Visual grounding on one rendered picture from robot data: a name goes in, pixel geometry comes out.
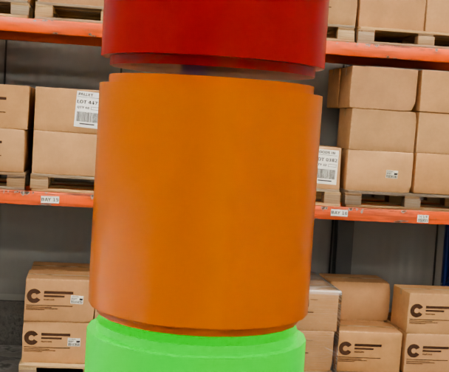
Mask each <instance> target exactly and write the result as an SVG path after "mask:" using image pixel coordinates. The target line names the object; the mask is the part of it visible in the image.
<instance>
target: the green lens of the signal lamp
mask: <svg viewBox="0 0 449 372"><path fill-rule="evenodd" d="M305 347H306V339H305V336H304V334H303V333H302V332H300V331H299V330H298V329H297V328H296V325H295V326H294V327H293V328H289V329H287V330H285V331H281V332H276V333H272V334H264V335H256V336H246V337H198V336H186V335H177V334H166V333H159V332H153V331H146V330H142V329H138V328H131V327H128V326H125V325H121V324H118V323H114V322H112V321H110V320H107V319H106V318H104V317H102V316H100V314H99V315H98V316H97V318H95V319H93V320H91V322H90V323H89V324H88V326H87V329H86V356H85V371H84V372H304V359H305Z"/></svg>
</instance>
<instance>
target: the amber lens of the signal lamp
mask: <svg viewBox="0 0 449 372"><path fill-rule="evenodd" d="M322 101H323V96H320V95H316V94H314V86H309V85H304V84H299V83H287V82H280V81H272V80H256V79H247V78H237V77H216V76H204V75H176V74H158V73H112V74H109V82H101V83H100V88H99V103H98V117H97V144H96V160H95V187H94V201H93V216H92V243H91V258H90V272H89V299H88V301H89V303H90V305H91V306H92V307H93V308H95V309H97V311H98V313H99V314H100V316H102V317H104V318H106V319H107V320H110V321H112V322H114V323H118V324H121V325H124V326H128V327H131V328H138V329H142V330H146V331H153V332H159V333H166V334H177V335H186V336H198V337H246V336H256V335H264V334H272V333H276V332H281V331H285V330H287V329H289V328H293V327H294V326H295V325H296V324H297V323H298V321H299V320H302V319H304V318H305V316H307V315H308V305H309V284H310V273H311V262H312V241H313V230H314V219H315V198H316V187H317V176H318V155H319V144H320V133H321V112H322Z"/></svg>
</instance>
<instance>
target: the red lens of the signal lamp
mask: <svg viewBox="0 0 449 372"><path fill-rule="evenodd" d="M328 15H329V0H104V4H103V32H102V47H101V55H102V56H103V57H105V58H110V66H113V67H117V68H121V69H131V70H137V71H144V72H157V73H166V74H176V75H204V76H216V77H228V78H247V79H259V80H309V79H313V78H315V72H318V71H322V70H324V69H325V58H326V37H327V27H328Z"/></svg>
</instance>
